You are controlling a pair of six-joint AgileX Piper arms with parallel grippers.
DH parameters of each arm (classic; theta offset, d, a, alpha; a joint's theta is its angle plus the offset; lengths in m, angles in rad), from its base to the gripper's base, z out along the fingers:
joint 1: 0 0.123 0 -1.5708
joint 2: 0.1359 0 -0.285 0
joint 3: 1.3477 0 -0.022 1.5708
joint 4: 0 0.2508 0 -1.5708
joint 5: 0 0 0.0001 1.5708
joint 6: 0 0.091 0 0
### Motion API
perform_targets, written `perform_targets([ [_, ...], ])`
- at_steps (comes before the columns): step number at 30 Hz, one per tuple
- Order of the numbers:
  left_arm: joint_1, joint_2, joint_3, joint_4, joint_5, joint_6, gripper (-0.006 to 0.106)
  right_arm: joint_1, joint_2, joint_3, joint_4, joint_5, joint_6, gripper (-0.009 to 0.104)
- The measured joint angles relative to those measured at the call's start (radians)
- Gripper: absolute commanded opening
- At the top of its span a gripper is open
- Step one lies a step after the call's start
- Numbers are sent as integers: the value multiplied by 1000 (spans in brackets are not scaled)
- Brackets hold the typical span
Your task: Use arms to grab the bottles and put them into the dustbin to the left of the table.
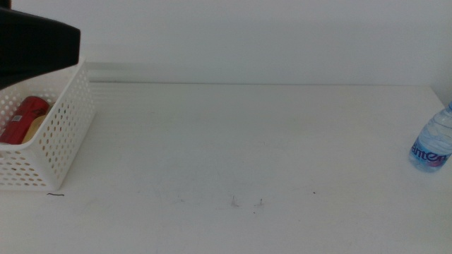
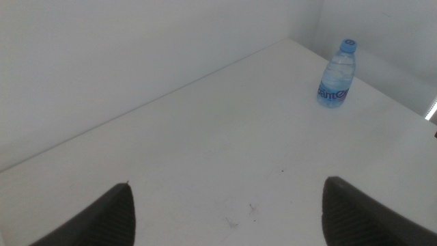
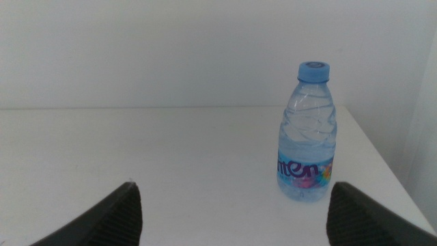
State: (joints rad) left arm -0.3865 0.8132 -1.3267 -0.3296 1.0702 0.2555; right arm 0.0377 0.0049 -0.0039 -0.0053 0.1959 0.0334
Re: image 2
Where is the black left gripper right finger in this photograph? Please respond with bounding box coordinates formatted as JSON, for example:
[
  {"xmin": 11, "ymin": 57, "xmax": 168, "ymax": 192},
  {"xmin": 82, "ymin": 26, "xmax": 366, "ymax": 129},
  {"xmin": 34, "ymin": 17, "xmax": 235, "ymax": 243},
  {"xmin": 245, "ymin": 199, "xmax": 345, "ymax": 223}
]
[{"xmin": 321, "ymin": 176, "xmax": 437, "ymax": 246}]

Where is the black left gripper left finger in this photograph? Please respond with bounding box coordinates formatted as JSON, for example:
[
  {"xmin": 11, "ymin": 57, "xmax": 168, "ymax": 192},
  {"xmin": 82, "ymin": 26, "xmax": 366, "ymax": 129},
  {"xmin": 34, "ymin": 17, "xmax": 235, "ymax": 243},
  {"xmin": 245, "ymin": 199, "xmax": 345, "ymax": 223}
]
[{"xmin": 29, "ymin": 182, "xmax": 137, "ymax": 246}]

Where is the clear water bottle blue cap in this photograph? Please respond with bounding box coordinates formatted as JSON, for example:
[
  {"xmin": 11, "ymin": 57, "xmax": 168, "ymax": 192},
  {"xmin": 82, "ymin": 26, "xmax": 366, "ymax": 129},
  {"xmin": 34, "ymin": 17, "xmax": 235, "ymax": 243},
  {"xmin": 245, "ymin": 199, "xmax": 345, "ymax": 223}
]
[{"xmin": 316, "ymin": 38, "xmax": 358, "ymax": 109}]

